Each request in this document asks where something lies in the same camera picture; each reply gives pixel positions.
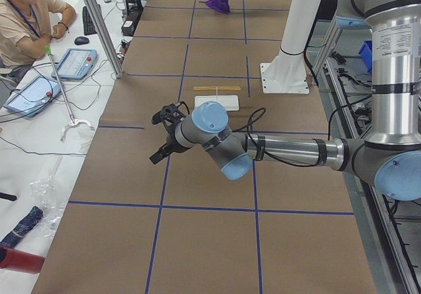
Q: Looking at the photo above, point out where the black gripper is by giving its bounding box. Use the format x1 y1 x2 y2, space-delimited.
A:
149 123 193 164

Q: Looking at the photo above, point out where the purple towel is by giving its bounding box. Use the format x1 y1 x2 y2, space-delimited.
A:
200 0 231 14

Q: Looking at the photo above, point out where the wooden rack rod front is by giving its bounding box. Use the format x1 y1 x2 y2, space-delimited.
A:
193 86 241 91

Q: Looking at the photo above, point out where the white towel rack base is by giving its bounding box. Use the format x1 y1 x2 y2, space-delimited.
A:
193 95 241 112

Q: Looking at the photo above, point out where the reacher grabber stick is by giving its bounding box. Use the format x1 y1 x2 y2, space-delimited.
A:
44 45 95 142

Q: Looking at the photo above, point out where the black box with label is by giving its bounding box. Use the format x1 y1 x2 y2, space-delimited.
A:
121 20 134 37

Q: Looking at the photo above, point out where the far teach pendant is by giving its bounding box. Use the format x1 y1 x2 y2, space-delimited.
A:
56 48 98 81

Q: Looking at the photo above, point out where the teach pendant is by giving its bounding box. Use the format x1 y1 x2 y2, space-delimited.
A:
3 76 61 118
56 48 98 81

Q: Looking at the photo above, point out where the clear plastic wrapper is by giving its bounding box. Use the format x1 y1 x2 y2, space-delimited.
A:
30 156 66 239

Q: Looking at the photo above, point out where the black computer mouse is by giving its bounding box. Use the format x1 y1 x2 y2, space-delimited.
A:
74 36 89 45

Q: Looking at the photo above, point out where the near teach pendant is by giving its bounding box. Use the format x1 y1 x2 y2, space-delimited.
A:
3 76 61 118

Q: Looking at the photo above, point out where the folded dark plaid umbrella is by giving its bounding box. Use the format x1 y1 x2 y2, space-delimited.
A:
1 206 43 249

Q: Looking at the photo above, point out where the black keyboard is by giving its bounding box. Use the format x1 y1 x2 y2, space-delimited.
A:
82 6 97 36

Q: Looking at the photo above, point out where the blue plastic bin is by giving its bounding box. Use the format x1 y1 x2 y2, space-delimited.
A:
359 40 372 74

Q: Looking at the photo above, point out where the red cylinder bottle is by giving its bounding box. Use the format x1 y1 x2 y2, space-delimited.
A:
1 247 45 274

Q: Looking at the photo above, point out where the seated man beige shirt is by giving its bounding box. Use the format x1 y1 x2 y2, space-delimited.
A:
1 0 76 82

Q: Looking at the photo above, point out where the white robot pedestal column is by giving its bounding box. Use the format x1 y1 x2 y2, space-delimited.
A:
260 0 321 94

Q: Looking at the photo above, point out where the aluminium frame post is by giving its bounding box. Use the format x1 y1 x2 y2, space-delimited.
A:
83 0 122 78

